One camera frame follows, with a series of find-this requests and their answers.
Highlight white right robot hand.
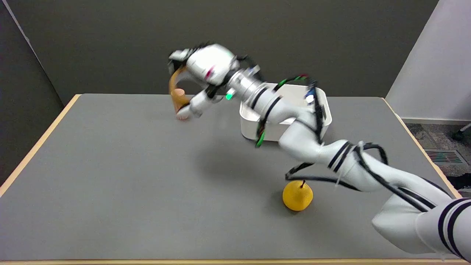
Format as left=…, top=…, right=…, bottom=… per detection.
left=168, top=43, right=240, bottom=121

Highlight white plastic box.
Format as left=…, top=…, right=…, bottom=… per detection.
left=240, top=83, right=332, bottom=142

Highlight yellow pear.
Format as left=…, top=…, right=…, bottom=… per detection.
left=282, top=180, right=314, bottom=212

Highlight floor vent grille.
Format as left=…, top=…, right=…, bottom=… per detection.
left=425, top=149, right=465, bottom=165

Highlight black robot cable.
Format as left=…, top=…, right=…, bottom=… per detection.
left=285, top=143, right=429, bottom=212

